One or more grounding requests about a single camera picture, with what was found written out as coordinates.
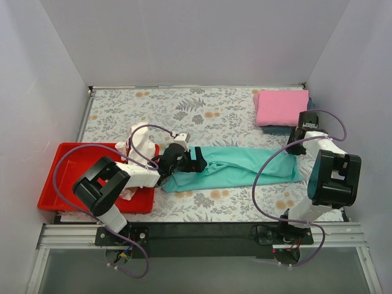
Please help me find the teal t shirt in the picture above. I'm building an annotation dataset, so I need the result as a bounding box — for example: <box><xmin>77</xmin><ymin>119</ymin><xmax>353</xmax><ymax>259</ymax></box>
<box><xmin>162</xmin><ymin>146</ymin><xmax>303</xmax><ymax>193</ymax></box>

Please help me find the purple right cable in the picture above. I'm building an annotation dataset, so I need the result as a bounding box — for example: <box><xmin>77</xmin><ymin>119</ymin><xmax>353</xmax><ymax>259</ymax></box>
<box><xmin>251</xmin><ymin>109</ymin><xmax>348</xmax><ymax>268</ymax></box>

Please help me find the red plastic tray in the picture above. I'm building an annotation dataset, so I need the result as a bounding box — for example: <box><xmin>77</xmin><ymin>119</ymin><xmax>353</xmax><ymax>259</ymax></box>
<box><xmin>37</xmin><ymin>143</ymin><xmax>154</xmax><ymax>214</ymax></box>

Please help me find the white t shirt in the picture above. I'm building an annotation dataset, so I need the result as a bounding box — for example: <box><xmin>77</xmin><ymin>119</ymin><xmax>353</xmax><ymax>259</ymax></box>
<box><xmin>115</xmin><ymin>122</ymin><xmax>156</xmax><ymax>201</ymax></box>

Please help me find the folded dark blue t shirt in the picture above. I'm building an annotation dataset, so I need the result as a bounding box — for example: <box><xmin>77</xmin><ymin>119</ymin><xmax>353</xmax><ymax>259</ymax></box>
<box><xmin>262</xmin><ymin>98</ymin><xmax>315</xmax><ymax>135</ymax></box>

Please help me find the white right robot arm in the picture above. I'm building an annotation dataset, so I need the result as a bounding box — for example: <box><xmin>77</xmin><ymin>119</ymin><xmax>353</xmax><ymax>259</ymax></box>
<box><xmin>277</xmin><ymin>111</ymin><xmax>361</xmax><ymax>243</ymax></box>

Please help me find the folded pink t shirt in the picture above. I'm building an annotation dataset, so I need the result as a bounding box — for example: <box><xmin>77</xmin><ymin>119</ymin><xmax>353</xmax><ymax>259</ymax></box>
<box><xmin>254</xmin><ymin>90</ymin><xmax>309</xmax><ymax>127</ymax></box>

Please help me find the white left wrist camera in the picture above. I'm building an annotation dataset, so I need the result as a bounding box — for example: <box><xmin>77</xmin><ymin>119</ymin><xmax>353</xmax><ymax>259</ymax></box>
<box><xmin>171</xmin><ymin>132</ymin><xmax>190</xmax><ymax>152</ymax></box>

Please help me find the floral tablecloth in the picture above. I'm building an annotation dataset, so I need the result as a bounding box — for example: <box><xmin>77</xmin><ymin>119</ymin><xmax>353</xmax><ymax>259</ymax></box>
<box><xmin>81</xmin><ymin>86</ymin><xmax>343</xmax><ymax>223</ymax></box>

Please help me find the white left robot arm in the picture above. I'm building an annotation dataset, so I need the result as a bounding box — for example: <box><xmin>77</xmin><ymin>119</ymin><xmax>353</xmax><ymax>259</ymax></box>
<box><xmin>72</xmin><ymin>143</ymin><xmax>207</xmax><ymax>233</ymax></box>

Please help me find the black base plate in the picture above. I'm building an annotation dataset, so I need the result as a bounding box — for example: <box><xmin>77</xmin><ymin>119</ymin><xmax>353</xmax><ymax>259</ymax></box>
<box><xmin>94</xmin><ymin>220</ymin><xmax>313</xmax><ymax>260</ymax></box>

